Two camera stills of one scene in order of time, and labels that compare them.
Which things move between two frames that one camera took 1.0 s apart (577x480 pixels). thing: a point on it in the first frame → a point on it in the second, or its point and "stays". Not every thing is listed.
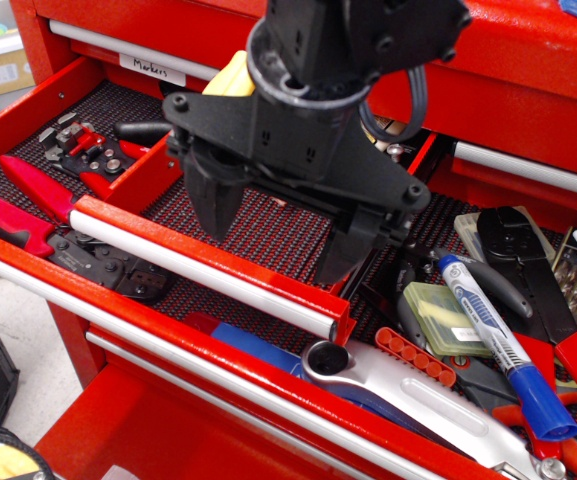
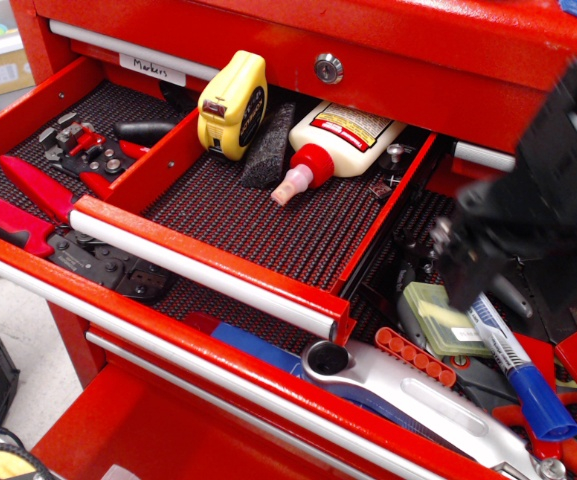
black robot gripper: [317, 147] → [550, 212]
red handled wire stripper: [72, 148] stays
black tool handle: [140, 132] stays
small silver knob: [394, 150] stays
